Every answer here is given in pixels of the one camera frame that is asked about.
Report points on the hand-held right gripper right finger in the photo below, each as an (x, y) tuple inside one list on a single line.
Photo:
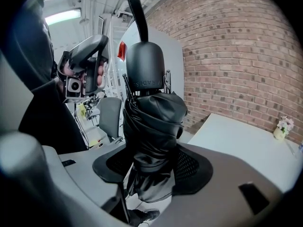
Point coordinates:
[(227, 174)]

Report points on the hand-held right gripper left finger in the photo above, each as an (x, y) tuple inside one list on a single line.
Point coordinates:
[(78, 174)]

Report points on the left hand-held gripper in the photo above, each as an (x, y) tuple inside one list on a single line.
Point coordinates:
[(87, 48)]

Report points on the black umbrella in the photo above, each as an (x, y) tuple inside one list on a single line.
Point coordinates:
[(146, 67)]

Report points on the person's left forearm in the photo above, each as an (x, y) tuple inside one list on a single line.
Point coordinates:
[(49, 117)]

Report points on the person's left hand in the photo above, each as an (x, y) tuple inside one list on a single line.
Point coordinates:
[(100, 74)]

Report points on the white table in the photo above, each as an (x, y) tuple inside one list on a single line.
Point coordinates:
[(236, 145)]

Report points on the red cloth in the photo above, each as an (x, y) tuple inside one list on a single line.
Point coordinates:
[(122, 51)]

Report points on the long ceiling light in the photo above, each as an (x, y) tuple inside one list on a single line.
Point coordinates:
[(62, 16)]

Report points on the person's black-clothed torso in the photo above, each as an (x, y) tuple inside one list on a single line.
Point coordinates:
[(28, 44)]

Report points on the grey office chair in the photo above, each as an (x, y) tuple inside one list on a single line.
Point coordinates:
[(110, 117)]

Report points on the vase of pale flowers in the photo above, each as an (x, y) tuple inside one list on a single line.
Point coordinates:
[(284, 128)]

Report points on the person's black shoe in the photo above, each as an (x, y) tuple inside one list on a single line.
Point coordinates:
[(148, 215)]

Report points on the white metal ladder frame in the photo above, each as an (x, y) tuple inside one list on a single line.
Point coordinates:
[(113, 63)]

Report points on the small grey gripper camera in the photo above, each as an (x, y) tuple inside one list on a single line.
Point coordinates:
[(73, 89)]

